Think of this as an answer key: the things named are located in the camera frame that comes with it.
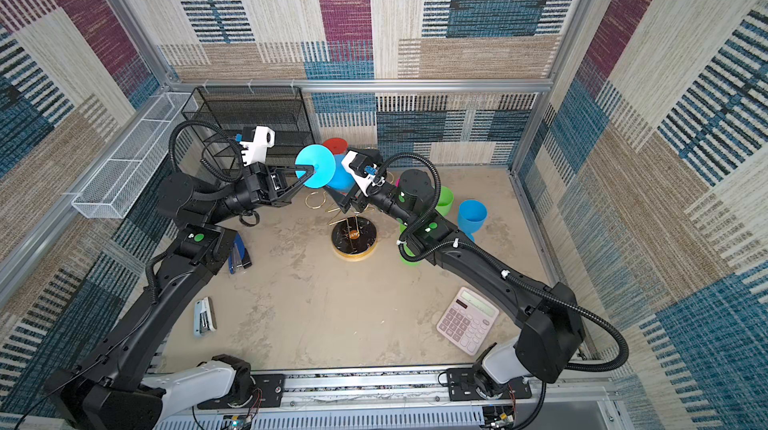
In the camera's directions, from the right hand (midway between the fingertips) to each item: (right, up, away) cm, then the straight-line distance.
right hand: (337, 167), depth 65 cm
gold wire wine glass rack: (0, -20, +35) cm, 40 cm away
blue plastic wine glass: (+36, -12, +27) cm, 46 cm away
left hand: (-2, -3, -15) cm, 15 cm away
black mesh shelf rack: (-46, +23, +40) cm, 66 cm away
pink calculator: (+32, -40, +18) cm, 54 cm away
